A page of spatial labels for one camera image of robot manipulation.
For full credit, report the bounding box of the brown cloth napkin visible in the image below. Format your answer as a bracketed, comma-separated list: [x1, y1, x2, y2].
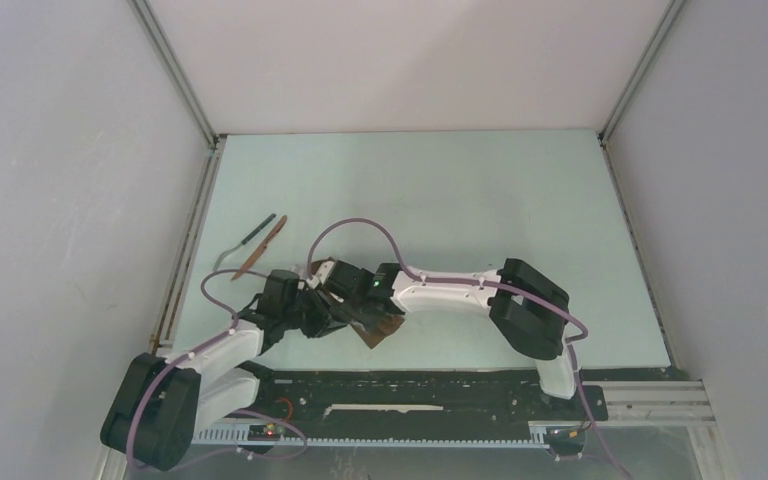
[311, 257, 405, 349]

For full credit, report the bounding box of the white toothed cable duct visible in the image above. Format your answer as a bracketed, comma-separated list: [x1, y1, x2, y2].
[191, 423, 551, 450]

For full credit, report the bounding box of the left corner aluminium post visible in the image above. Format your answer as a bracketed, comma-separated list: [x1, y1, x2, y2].
[127, 0, 219, 148]

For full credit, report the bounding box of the fork with dark handle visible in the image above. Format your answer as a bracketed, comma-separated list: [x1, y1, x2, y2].
[212, 213, 276, 272]

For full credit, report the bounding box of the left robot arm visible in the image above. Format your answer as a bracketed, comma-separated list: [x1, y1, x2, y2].
[100, 270, 329, 472]

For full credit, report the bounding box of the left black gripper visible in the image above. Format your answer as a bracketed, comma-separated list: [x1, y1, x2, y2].
[281, 285, 345, 339]

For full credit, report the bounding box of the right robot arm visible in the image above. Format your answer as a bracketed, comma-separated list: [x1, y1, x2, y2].
[310, 258, 582, 418]

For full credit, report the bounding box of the right corner aluminium post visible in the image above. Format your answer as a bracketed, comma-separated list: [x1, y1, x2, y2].
[599, 0, 690, 145]

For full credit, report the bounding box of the aluminium frame rail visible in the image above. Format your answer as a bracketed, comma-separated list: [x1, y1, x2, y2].
[112, 378, 717, 427]

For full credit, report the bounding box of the brown wooden knife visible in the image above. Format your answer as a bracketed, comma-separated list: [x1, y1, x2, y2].
[231, 215, 288, 281]

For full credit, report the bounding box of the corner aluminium post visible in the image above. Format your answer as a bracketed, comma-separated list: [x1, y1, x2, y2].
[599, 0, 690, 145]
[127, 0, 219, 148]

